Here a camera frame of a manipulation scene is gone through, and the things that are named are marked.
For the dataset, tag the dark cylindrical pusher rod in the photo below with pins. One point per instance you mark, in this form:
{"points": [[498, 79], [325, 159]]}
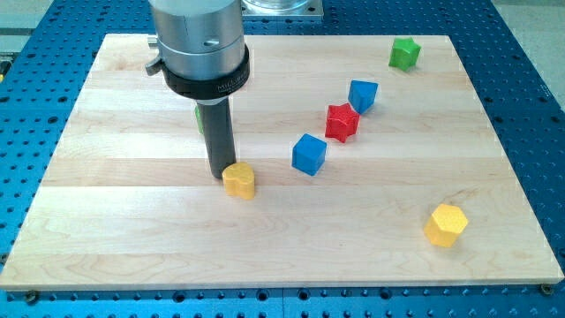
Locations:
{"points": [[218, 134]]}

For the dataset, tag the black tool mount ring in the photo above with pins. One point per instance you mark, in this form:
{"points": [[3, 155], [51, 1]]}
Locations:
{"points": [[211, 88]]}

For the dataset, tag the yellow heart block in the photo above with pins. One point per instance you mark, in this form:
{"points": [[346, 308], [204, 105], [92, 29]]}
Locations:
{"points": [[239, 180]]}

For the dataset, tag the green block behind rod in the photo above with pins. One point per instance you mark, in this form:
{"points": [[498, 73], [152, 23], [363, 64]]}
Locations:
{"points": [[198, 120]]}

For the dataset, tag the blue cube block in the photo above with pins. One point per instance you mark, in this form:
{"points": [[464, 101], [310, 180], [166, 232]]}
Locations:
{"points": [[308, 154]]}

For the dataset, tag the red star block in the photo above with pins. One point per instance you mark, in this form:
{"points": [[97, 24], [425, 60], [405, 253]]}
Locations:
{"points": [[341, 122]]}

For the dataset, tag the blue pentagon block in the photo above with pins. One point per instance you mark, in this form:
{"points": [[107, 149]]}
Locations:
{"points": [[362, 95]]}

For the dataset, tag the light wooden board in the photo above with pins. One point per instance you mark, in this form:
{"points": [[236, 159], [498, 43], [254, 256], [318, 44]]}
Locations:
{"points": [[128, 201]]}

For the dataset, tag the green star block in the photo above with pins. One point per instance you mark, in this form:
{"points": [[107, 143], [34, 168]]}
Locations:
{"points": [[404, 53]]}

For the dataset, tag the yellow hexagon block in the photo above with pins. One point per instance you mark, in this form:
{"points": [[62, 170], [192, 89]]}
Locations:
{"points": [[445, 225]]}

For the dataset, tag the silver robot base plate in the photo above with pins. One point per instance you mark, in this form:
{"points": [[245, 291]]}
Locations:
{"points": [[282, 9]]}

